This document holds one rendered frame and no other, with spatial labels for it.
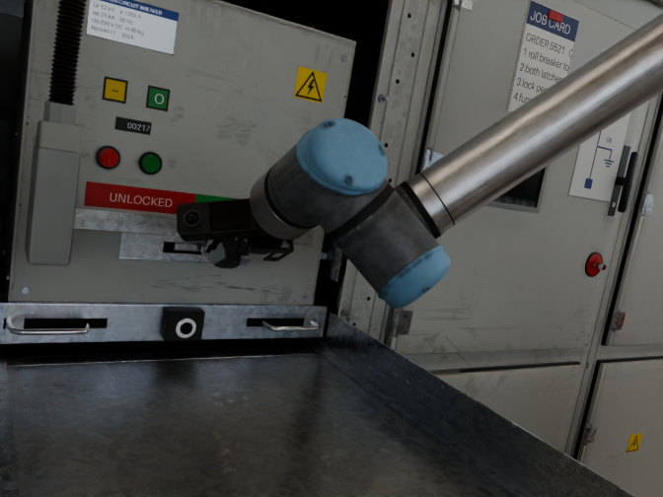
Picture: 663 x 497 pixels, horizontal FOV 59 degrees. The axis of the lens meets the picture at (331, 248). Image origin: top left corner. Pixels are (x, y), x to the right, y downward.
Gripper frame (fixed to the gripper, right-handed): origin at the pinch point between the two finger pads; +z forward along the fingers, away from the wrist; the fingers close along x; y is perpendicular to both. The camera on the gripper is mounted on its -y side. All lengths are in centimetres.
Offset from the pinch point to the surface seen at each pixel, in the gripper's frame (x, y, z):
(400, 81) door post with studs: 28.4, 30.5, -15.4
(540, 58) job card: 37, 61, -23
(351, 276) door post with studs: -1.8, 28.0, 2.6
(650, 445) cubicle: -42, 141, 23
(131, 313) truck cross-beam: -7.4, -9.1, 9.0
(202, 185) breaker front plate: 11.0, -0.4, -0.3
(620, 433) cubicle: -38, 124, 20
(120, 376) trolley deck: -17.3, -11.7, 4.9
